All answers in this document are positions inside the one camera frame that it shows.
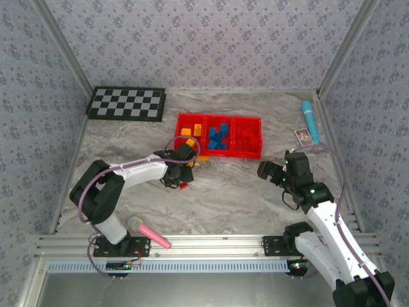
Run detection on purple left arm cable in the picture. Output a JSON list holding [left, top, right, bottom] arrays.
[[78, 136, 201, 281]]

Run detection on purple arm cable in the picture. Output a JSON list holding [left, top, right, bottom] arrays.
[[78, 136, 201, 281], [289, 144, 392, 307]]

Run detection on aluminium side rail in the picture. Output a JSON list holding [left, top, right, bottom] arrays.
[[316, 92, 365, 233], [49, 92, 93, 236]]

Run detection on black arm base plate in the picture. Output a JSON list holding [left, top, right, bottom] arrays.
[[92, 236, 151, 258], [262, 235, 301, 258]]

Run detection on wide aluminium front rail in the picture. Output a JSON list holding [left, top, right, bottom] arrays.
[[31, 234, 383, 258]]

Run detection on small playing card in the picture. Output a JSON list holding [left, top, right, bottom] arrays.
[[293, 128, 313, 147]]

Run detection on small circuit board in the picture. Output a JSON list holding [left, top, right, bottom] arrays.
[[106, 260, 141, 272], [286, 260, 311, 276]]

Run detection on pink toy microphone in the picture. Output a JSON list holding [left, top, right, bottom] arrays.
[[127, 216, 173, 249]]

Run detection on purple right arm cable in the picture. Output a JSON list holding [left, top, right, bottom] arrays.
[[289, 144, 392, 307]]

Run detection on red three-compartment bin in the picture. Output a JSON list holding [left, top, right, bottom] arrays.
[[174, 113, 263, 160]]

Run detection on aluminium frame post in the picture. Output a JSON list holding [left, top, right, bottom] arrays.
[[318, 0, 384, 97], [30, 0, 95, 97]]

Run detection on aluminium back rail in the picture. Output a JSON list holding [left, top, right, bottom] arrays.
[[166, 88, 320, 94]]

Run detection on black and grey checkerboard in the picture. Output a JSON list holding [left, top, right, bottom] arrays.
[[86, 86, 167, 123]]

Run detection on blue-grey slotted cable duct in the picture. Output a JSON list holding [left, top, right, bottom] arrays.
[[47, 259, 293, 274]]

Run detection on light blue toy microphone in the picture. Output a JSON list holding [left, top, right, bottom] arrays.
[[301, 100, 320, 146]]

